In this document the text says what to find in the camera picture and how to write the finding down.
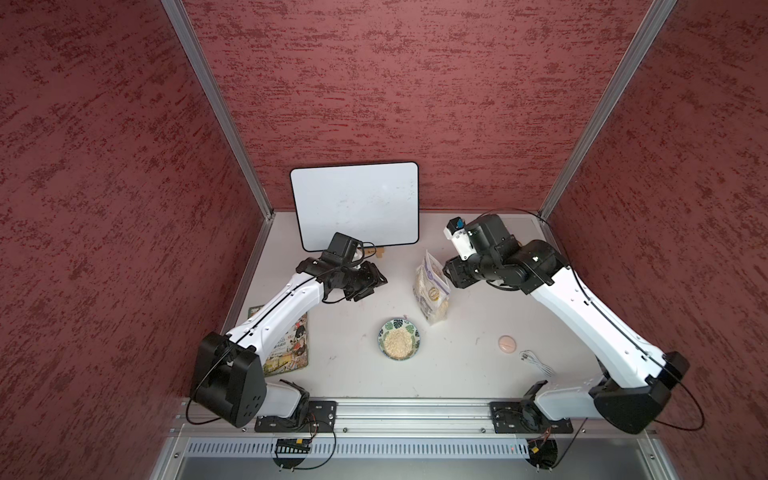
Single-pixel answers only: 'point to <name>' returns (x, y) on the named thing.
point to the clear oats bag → (431, 289)
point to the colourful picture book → (291, 350)
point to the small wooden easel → (379, 251)
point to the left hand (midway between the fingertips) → (381, 289)
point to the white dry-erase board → (378, 204)
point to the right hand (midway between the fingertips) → (452, 273)
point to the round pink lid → (507, 344)
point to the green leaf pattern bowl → (398, 339)
